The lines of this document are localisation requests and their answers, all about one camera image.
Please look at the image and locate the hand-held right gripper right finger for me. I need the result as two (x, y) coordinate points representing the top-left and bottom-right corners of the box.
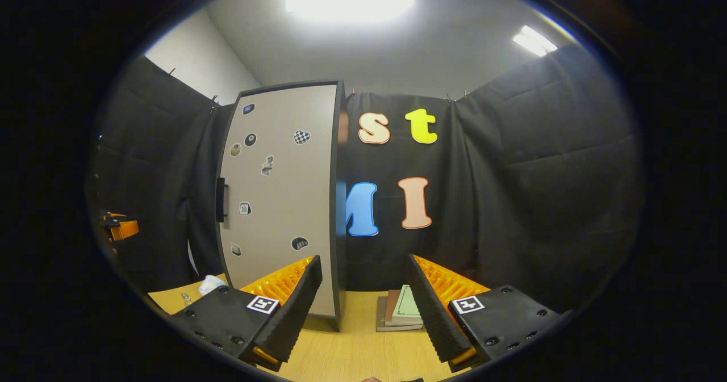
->
(404, 253), (563, 373)

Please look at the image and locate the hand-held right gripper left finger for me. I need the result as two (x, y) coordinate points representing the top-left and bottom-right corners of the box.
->
(169, 254), (323, 372)

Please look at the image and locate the grey cabinet door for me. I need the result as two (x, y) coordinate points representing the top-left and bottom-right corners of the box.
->
(216, 82), (341, 319)

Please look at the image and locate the black cabinet door handle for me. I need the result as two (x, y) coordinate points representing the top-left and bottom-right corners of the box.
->
(215, 177), (229, 224)

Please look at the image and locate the brown book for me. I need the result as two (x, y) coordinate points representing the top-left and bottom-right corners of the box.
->
(385, 289), (404, 325)

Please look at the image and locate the white cloth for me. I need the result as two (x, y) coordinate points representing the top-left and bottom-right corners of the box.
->
(198, 275), (228, 296)

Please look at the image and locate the black backdrop cloth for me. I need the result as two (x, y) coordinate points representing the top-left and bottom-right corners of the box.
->
(85, 44), (645, 314)

